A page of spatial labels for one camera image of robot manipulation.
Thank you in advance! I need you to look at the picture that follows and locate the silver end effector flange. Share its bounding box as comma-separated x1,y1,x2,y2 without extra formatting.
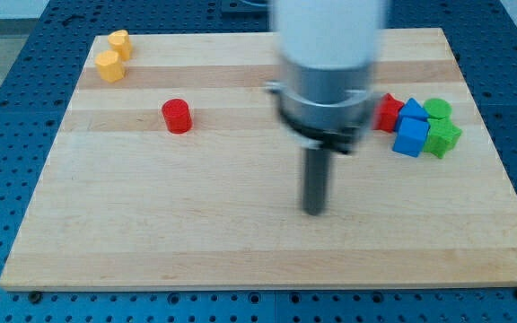
267,56,380,154

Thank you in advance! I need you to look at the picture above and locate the dark cylindrical pointer rod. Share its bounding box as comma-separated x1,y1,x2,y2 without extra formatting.
302,149,331,215

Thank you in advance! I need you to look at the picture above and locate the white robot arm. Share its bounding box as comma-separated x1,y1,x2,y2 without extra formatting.
267,0,390,215

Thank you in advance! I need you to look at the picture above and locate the red star block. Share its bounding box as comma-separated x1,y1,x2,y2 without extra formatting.
372,93,405,133

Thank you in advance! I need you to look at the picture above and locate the green star block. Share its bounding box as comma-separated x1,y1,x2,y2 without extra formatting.
423,118,462,159

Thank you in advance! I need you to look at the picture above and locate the blue triangle block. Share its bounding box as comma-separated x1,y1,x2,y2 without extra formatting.
394,98,429,132

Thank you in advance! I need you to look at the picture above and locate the blue cube block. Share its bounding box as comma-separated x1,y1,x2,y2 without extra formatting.
392,118,430,157

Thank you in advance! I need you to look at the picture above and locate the green cylinder block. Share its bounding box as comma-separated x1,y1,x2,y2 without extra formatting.
423,98,452,119

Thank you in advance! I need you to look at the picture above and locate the wooden board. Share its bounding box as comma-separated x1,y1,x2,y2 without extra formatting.
0,28,517,292

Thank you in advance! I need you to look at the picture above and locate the red cylinder block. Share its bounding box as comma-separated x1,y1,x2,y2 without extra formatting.
162,98,193,134

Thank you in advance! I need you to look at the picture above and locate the yellow heart block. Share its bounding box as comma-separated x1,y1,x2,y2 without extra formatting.
108,30,133,61

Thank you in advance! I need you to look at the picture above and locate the yellow hexagon block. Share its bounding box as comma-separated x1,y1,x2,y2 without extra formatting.
94,50,126,83

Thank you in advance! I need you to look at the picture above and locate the blue perforated table plate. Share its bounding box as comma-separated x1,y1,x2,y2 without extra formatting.
0,1,517,322

